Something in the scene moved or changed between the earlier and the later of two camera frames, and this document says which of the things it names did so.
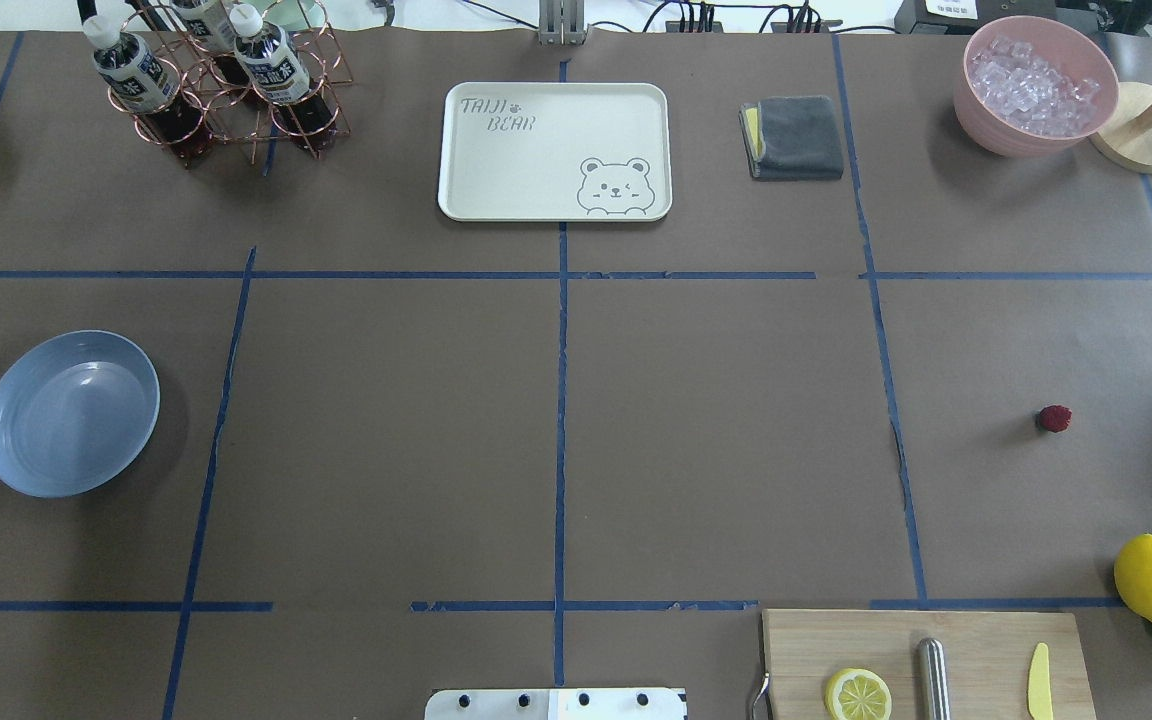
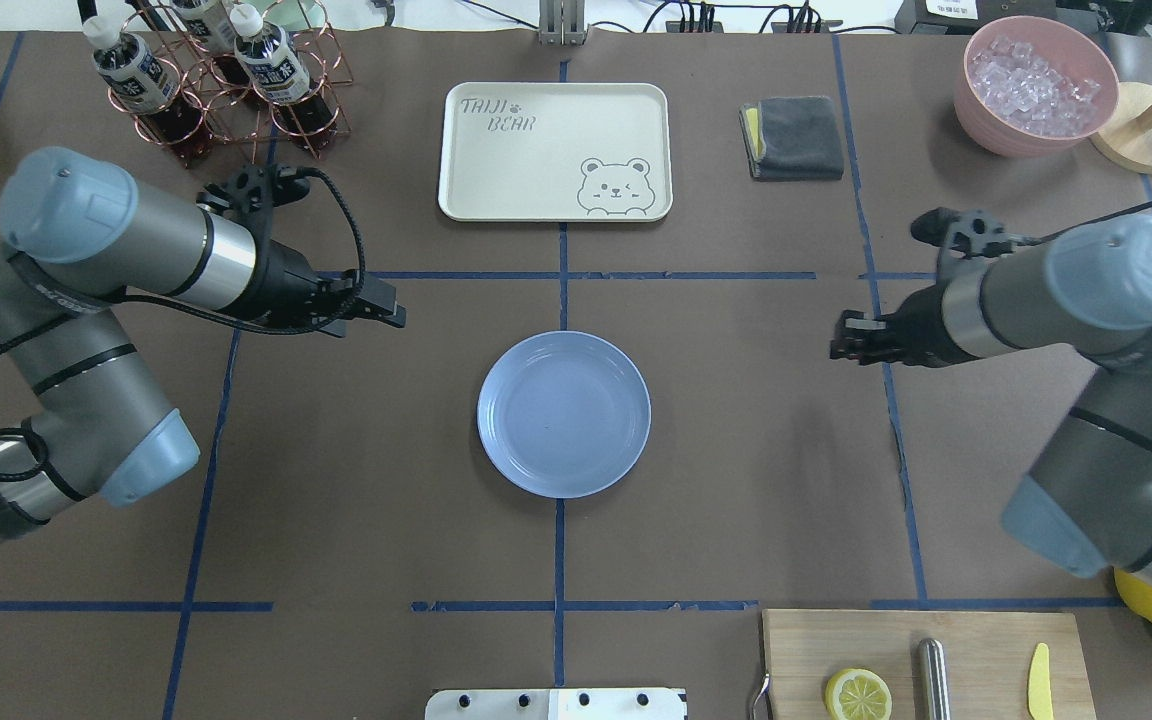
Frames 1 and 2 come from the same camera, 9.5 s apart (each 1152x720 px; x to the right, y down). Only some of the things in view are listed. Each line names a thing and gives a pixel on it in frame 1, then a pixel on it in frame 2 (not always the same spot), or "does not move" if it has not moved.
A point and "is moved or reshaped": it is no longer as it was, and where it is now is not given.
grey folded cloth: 791,138 does not move
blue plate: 71,414 is moved or reshaped
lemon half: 857,694 does not move
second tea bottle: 280,77 does not move
